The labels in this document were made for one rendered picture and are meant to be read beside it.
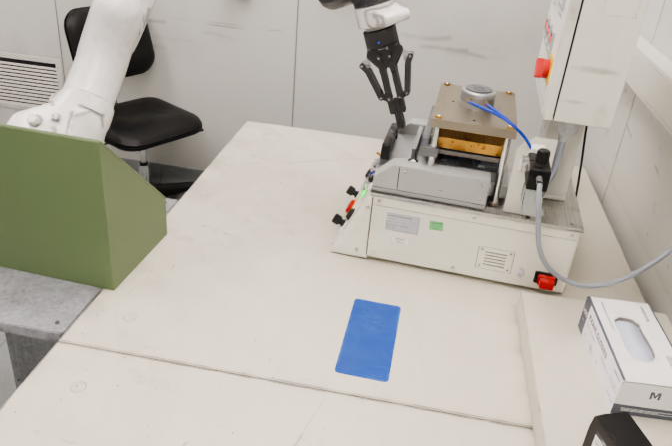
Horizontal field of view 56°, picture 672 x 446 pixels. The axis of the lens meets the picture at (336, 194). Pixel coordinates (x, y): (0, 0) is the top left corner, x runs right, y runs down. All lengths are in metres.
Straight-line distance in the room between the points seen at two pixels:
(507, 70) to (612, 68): 1.70
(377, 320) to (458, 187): 0.33
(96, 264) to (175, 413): 0.40
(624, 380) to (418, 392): 0.34
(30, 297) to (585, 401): 1.07
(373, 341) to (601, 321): 0.42
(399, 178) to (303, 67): 1.73
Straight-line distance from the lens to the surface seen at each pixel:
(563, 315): 1.38
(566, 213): 1.47
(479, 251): 1.44
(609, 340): 1.23
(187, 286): 1.39
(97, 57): 1.47
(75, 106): 1.43
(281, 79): 3.08
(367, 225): 1.44
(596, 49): 1.29
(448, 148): 1.41
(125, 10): 1.45
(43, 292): 1.43
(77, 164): 1.28
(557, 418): 1.15
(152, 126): 2.90
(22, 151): 1.34
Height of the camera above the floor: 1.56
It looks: 27 degrees down
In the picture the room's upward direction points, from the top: 5 degrees clockwise
